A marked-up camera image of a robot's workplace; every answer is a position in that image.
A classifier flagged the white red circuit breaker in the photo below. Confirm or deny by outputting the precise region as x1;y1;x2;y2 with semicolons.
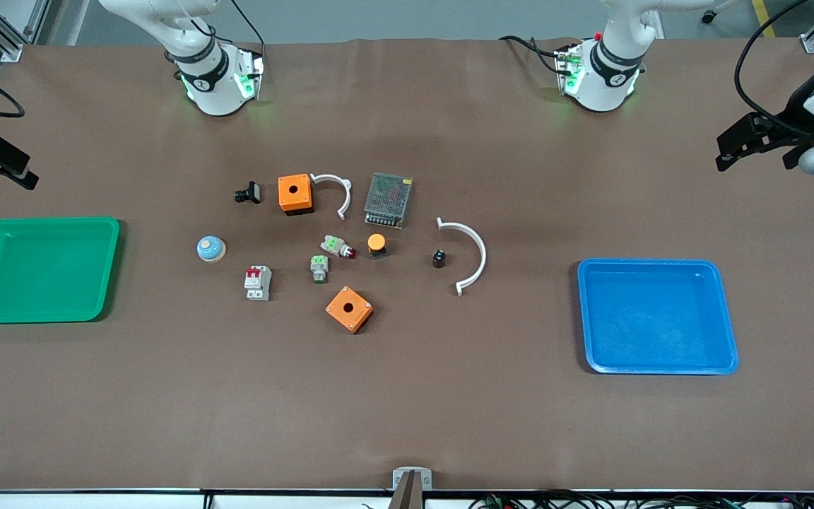
244;265;272;302

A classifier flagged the green plastic tray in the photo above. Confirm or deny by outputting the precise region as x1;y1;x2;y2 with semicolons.
0;216;122;325

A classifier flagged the black chair caster wheel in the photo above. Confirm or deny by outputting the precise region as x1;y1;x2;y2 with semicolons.
702;0;750;25

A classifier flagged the blue plastic tray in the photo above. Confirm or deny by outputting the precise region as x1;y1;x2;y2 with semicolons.
577;258;740;375

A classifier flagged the silver base connector box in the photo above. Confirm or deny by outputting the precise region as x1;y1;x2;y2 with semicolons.
235;47;265;101
555;42;586;96

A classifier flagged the blue round bell knob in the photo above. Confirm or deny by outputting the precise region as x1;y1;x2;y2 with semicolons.
196;235;227;264

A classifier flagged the orange button box upright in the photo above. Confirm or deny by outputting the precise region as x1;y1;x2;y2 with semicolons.
278;173;314;216

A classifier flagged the red tipped indicator light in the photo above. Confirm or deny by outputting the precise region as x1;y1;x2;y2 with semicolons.
320;235;358;259

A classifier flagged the metal mesh power supply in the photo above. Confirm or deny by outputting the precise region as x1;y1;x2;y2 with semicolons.
363;172;413;230

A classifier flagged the orange button box tilted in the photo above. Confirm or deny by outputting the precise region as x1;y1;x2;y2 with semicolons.
325;286;374;334

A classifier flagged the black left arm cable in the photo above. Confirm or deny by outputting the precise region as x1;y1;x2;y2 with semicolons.
734;0;814;136

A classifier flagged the black left base cable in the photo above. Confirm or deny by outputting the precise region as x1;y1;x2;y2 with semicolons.
499;34;563;71

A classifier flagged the black base cable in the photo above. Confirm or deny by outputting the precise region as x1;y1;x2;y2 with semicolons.
499;34;563;71
229;0;266;50

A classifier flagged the large white curved bracket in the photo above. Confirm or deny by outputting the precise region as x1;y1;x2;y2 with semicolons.
436;217;488;297

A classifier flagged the black right base cable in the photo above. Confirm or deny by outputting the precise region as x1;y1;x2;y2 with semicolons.
229;0;266;50

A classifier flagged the small white curved bracket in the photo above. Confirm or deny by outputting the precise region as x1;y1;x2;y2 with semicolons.
310;172;353;221

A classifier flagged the tangled black cables bundle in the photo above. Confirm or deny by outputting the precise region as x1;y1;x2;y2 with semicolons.
467;490;814;509

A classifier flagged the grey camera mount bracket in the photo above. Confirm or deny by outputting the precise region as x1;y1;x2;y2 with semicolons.
387;467;433;509

